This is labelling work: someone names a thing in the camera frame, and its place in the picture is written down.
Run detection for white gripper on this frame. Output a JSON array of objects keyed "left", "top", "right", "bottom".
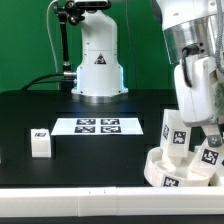
[{"left": 174, "top": 56, "right": 224, "bottom": 147}]

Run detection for white round stool seat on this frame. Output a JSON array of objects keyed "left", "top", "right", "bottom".
[{"left": 144, "top": 147, "right": 224, "bottom": 187}]

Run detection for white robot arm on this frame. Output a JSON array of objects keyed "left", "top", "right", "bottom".
[{"left": 73, "top": 0, "right": 224, "bottom": 147}]

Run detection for white sheet with tags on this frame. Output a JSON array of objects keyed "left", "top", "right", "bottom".
[{"left": 51, "top": 118, "right": 143, "bottom": 136}]

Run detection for white front obstacle rail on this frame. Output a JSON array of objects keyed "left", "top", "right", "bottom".
[{"left": 0, "top": 187, "right": 224, "bottom": 218}]

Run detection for black cables on table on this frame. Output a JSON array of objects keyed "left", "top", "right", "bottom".
[{"left": 21, "top": 72, "right": 78, "bottom": 92}]

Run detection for black camera stand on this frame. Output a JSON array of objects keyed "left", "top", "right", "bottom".
[{"left": 53, "top": 0, "right": 86, "bottom": 79}]

